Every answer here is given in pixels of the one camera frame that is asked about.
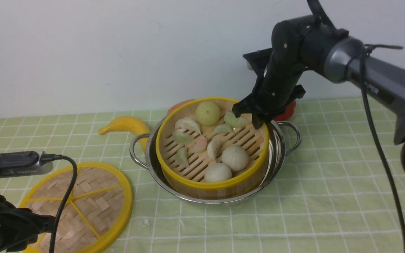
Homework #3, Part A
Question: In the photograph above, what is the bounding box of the woven bamboo steamer lid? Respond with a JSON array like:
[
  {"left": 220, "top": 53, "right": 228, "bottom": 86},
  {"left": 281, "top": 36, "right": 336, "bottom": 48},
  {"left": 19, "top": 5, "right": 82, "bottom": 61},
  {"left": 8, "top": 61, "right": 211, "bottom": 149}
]
[{"left": 20, "top": 162, "right": 133, "bottom": 253}]

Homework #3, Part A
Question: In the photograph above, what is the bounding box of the green dumpling left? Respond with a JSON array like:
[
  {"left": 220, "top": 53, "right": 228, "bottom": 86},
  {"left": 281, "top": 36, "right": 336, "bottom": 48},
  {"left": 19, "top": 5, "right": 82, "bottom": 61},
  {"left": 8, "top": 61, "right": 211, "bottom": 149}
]
[{"left": 175, "top": 146, "right": 189, "bottom": 168}]

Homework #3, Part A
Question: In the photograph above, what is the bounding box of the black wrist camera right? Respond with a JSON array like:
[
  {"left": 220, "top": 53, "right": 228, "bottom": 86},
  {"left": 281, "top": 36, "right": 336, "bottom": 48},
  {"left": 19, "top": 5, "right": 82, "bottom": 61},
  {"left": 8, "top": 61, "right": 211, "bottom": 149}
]
[{"left": 243, "top": 48, "right": 273, "bottom": 76}]

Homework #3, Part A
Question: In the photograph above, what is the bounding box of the black camera cable left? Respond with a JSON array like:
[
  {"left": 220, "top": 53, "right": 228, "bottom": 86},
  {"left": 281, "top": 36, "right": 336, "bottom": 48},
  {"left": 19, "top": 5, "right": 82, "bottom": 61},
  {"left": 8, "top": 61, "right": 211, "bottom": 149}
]
[{"left": 40, "top": 154, "right": 78, "bottom": 253}]

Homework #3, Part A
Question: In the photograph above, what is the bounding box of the bamboo steamer basket yellow rim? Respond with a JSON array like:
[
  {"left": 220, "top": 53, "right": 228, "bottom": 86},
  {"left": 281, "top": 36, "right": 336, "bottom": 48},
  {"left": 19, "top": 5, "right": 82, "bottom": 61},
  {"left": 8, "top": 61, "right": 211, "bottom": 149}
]
[{"left": 155, "top": 97, "right": 270, "bottom": 200}]

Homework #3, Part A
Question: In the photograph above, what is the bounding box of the red bell pepper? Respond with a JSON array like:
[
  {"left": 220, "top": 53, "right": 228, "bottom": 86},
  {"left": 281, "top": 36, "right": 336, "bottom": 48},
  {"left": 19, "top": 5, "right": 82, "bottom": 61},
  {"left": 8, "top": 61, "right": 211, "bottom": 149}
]
[{"left": 274, "top": 101, "right": 297, "bottom": 122}]

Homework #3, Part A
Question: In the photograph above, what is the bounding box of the white dumpling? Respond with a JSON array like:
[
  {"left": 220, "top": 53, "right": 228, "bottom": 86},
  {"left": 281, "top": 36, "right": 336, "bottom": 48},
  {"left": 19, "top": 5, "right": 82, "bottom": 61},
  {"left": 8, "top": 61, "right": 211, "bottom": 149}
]
[{"left": 174, "top": 117, "right": 201, "bottom": 134}]

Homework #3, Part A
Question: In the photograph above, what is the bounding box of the orange fruit behind pot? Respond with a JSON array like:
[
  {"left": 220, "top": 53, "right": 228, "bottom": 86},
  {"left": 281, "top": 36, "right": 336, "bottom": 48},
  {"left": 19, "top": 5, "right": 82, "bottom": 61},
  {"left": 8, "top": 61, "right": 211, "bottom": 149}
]
[{"left": 167, "top": 99, "right": 194, "bottom": 115}]

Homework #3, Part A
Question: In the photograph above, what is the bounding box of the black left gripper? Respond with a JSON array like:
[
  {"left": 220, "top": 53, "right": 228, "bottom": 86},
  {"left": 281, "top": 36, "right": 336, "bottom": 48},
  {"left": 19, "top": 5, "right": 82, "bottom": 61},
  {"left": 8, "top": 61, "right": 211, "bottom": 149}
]
[{"left": 0, "top": 195, "right": 55, "bottom": 252}]

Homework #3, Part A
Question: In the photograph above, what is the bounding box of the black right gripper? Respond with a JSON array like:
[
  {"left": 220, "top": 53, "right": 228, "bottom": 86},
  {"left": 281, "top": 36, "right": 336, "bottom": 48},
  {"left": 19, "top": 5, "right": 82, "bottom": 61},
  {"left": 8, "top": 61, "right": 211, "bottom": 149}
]
[{"left": 232, "top": 54, "right": 306, "bottom": 129}]

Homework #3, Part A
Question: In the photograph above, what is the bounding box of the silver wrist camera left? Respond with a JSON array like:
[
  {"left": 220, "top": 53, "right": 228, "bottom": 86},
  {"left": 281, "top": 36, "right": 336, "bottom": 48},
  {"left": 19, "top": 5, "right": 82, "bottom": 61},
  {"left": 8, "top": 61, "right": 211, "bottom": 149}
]
[{"left": 0, "top": 151, "right": 61, "bottom": 179}]

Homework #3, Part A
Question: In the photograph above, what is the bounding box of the cream dumpling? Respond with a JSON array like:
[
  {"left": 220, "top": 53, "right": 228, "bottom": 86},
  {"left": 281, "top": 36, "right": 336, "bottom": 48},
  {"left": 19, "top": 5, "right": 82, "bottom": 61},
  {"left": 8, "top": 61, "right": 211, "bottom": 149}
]
[{"left": 207, "top": 137, "right": 225, "bottom": 161}]

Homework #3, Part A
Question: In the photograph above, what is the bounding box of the white round bun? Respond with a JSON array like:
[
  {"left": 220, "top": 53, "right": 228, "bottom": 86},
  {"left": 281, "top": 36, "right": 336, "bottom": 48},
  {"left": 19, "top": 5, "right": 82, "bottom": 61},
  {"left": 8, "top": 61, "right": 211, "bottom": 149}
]
[
  {"left": 221, "top": 145, "right": 249, "bottom": 173},
  {"left": 204, "top": 162, "right": 232, "bottom": 182}
]

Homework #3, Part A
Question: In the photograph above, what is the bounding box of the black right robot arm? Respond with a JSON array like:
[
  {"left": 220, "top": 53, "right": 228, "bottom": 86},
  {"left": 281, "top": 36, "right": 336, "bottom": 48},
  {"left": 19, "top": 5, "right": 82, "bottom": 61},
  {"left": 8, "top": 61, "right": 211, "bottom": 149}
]
[{"left": 232, "top": 15, "right": 405, "bottom": 172}]

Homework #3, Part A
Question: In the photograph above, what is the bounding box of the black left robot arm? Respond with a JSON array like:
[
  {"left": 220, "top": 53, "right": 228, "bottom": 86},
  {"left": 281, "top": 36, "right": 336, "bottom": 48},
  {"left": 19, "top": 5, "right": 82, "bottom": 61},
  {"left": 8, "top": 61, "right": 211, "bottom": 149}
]
[{"left": 0, "top": 195, "right": 56, "bottom": 253}]

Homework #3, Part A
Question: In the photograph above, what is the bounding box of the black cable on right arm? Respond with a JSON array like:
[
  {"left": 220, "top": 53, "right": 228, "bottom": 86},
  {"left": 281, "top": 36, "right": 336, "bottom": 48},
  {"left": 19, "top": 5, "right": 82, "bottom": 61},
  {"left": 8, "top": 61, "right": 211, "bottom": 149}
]
[{"left": 343, "top": 44, "right": 405, "bottom": 253}]

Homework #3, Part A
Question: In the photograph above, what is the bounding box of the pale green dumpling right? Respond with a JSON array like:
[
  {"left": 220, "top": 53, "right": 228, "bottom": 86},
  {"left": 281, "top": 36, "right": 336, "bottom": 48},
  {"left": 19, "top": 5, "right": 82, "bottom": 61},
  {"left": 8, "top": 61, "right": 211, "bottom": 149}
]
[{"left": 224, "top": 111, "right": 249, "bottom": 129}]

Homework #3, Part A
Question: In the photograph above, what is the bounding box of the yellow banana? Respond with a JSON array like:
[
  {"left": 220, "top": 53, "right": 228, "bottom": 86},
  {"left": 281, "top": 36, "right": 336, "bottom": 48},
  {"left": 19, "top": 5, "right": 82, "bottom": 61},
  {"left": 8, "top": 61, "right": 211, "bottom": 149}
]
[{"left": 98, "top": 116, "right": 150, "bottom": 137}]

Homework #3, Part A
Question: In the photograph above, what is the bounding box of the green checkered tablecloth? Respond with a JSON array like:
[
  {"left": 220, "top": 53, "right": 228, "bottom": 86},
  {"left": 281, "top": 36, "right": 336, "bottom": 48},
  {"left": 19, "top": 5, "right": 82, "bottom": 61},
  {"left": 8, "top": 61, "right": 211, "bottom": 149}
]
[{"left": 0, "top": 98, "right": 403, "bottom": 253}]

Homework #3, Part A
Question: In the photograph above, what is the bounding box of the stainless steel pot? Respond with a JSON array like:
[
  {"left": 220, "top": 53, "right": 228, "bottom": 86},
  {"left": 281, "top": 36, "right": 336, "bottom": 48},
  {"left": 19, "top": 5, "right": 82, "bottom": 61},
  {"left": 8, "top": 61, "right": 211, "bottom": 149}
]
[{"left": 129, "top": 120, "right": 302, "bottom": 206}]

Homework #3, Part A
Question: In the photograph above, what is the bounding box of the white round bun front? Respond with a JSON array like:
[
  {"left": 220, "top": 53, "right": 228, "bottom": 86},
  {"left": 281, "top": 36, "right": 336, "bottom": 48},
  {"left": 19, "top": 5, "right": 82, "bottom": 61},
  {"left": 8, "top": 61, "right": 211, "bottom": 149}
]
[{"left": 204, "top": 162, "right": 232, "bottom": 182}]

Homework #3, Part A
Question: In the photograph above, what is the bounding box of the pink dumpling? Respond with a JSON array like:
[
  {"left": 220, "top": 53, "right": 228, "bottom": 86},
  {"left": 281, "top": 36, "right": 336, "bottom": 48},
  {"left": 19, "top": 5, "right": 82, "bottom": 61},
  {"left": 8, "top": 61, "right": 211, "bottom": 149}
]
[{"left": 189, "top": 135, "right": 208, "bottom": 153}]

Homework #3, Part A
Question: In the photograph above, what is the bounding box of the yellow-green round bun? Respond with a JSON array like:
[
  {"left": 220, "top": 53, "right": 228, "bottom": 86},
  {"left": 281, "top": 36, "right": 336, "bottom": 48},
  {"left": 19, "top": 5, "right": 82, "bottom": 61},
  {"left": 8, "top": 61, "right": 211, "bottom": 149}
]
[{"left": 195, "top": 101, "right": 221, "bottom": 127}]

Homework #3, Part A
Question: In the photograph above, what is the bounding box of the light green dumpling centre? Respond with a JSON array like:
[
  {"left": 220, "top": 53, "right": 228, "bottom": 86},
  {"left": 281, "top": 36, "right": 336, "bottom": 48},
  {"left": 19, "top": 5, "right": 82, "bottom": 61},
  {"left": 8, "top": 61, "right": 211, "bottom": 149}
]
[{"left": 212, "top": 123, "right": 233, "bottom": 136}]

